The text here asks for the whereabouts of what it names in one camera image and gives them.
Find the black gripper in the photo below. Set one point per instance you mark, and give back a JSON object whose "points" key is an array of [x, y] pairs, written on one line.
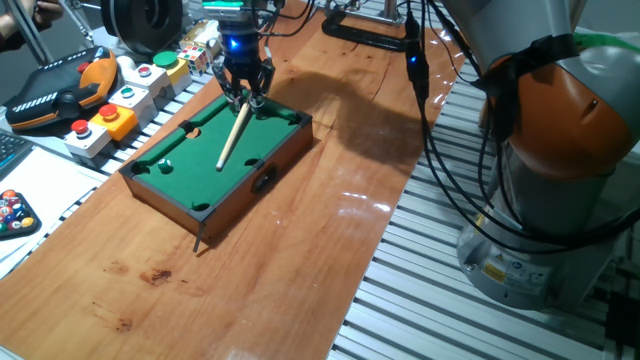
{"points": [[240, 52]]}

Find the wooden pool cue black butt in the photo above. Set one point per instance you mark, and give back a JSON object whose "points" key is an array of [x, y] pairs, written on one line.
{"points": [[232, 137]]}

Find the green striped pool ball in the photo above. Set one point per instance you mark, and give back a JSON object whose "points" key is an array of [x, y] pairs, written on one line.
{"points": [[165, 166]]}

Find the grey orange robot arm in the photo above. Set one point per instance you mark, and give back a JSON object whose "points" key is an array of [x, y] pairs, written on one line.
{"points": [[560, 125]]}

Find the forearm in dark sleeve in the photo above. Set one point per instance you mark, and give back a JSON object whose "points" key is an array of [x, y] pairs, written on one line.
{"points": [[10, 37]]}

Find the mini pool table green felt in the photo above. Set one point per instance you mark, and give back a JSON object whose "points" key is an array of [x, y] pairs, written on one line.
{"points": [[200, 180]]}

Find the person hand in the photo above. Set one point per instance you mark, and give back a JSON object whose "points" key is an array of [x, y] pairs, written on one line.
{"points": [[49, 11]]}

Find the rubik's cube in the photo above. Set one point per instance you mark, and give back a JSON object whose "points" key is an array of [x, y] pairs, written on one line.
{"points": [[195, 59]]}

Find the yellow box large green button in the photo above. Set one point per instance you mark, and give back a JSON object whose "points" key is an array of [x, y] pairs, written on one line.
{"points": [[180, 75]]}

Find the beige cardboard box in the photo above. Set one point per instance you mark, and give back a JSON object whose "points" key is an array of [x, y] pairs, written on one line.
{"points": [[200, 32]]}

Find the white box small red button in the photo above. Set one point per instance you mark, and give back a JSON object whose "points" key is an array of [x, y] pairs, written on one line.
{"points": [[152, 81]]}

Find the white box green button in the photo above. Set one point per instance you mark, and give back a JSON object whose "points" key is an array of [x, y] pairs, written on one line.
{"points": [[140, 102]]}

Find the black clamp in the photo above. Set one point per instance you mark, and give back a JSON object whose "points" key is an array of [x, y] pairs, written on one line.
{"points": [[360, 39]]}

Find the yellow box red button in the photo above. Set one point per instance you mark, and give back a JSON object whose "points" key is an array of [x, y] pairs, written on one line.
{"points": [[117, 127]]}

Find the black filament spool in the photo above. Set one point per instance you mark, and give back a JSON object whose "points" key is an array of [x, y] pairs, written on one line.
{"points": [[120, 25]]}

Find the white box red mushroom button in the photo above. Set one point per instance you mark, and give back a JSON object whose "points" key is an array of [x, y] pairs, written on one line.
{"points": [[87, 142]]}

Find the thin metal rod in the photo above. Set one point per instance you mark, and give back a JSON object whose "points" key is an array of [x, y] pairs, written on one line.
{"points": [[82, 22]]}

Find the orange black teach pendant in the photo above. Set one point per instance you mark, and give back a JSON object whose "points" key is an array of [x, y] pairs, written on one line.
{"points": [[55, 85]]}

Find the wooden board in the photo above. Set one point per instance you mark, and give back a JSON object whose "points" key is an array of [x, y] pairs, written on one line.
{"points": [[280, 280]]}

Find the white paper sheet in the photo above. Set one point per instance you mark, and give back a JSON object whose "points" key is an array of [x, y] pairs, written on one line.
{"points": [[50, 190]]}

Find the grey metal rod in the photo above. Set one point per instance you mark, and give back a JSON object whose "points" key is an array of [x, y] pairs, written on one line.
{"points": [[27, 32]]}

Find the black keyboard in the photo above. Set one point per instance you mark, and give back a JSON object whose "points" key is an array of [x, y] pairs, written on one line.
{"points": [[10, 150]]}

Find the black triangle rack with balls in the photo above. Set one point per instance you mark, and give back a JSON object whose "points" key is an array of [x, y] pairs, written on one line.
{"points": [[15, 214]]}

